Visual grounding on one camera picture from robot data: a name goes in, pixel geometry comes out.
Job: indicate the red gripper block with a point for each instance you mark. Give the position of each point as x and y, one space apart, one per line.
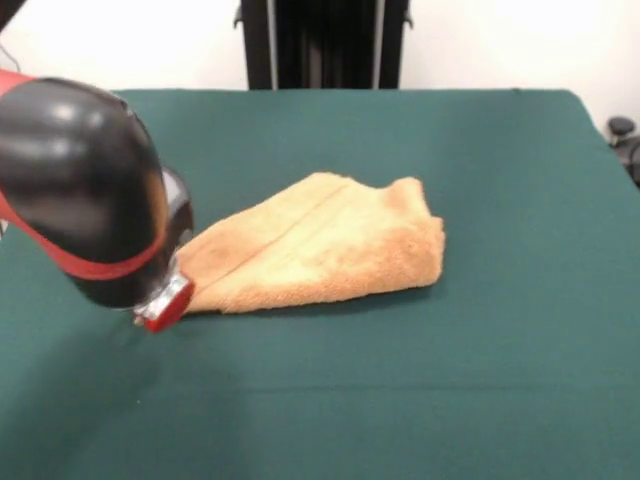
170 310

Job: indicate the orange terry towel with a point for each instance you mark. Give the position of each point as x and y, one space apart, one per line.
340 240

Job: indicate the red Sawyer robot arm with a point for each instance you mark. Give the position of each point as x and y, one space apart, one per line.
75 175

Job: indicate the dark green table cloth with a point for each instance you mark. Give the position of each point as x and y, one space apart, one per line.
350 400

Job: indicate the dark stand base with wheel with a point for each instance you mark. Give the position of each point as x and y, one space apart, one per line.
622 127

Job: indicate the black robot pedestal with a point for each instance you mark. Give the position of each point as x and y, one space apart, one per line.
325 50

